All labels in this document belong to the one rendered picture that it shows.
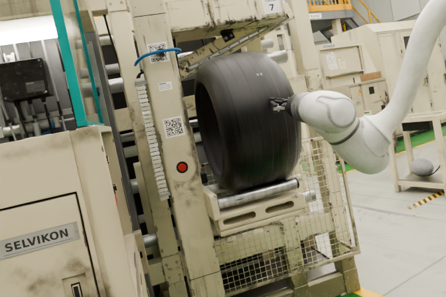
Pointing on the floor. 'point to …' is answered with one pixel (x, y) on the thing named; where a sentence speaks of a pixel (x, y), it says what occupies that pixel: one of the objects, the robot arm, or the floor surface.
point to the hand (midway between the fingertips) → (275, 102)
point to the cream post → (204, 262)
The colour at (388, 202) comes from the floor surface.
